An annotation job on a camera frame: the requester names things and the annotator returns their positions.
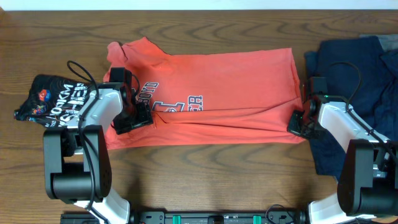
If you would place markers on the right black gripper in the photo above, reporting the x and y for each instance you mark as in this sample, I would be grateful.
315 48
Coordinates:
293 126

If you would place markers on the navy blue shirt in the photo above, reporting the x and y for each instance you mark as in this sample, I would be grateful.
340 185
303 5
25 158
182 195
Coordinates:
361 71

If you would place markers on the black printed shirt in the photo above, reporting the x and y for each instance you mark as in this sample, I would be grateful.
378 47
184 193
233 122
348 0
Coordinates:
53 101

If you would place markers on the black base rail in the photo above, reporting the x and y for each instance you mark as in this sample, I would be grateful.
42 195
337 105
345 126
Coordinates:
275 214

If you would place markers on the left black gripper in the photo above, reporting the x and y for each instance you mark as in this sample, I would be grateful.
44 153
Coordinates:
134 119

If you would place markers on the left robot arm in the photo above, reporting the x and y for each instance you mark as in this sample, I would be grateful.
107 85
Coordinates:
77 168

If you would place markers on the grey garment under pile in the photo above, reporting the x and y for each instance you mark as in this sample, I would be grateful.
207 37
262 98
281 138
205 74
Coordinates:
387 41

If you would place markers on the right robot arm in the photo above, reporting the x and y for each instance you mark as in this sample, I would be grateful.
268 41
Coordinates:
367 187

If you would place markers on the red soccer t-shirt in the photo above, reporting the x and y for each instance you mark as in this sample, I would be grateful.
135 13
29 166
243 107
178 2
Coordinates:
231 98

